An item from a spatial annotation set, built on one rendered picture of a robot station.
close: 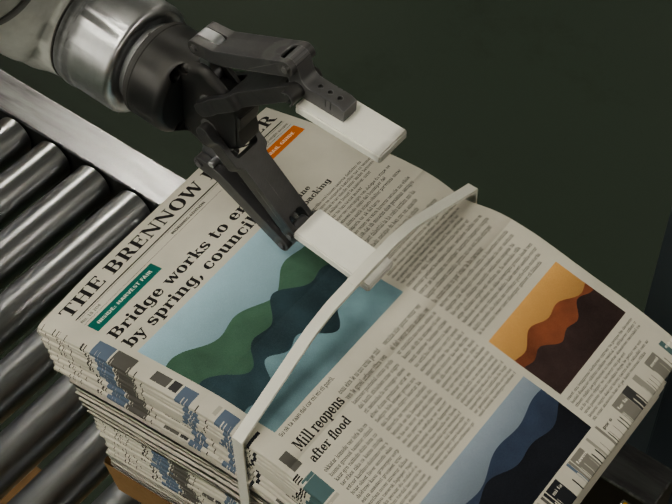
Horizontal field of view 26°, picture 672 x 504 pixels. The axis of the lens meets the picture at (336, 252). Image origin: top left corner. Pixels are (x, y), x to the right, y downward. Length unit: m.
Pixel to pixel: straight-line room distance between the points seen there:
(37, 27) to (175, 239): 0.21
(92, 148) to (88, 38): 0.68
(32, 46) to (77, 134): 0.67
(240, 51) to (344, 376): 0.25
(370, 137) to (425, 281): 0.19
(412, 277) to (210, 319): 0.16
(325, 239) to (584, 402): 0.22
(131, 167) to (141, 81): 0.67
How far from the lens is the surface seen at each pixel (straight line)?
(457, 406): 1.05
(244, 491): 1.09
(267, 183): 1.07
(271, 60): 0.95
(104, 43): 1.05
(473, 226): 1.13
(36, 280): 1.61
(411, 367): 1.06
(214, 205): 1.18
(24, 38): 1.08
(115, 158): 1.72
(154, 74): 1.04
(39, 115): 1.79
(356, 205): 1.15
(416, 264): 1.11
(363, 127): 0.95
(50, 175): 1.74
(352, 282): 1.04
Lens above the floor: 2.03
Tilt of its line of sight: 50 degrees down
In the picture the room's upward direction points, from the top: straight up
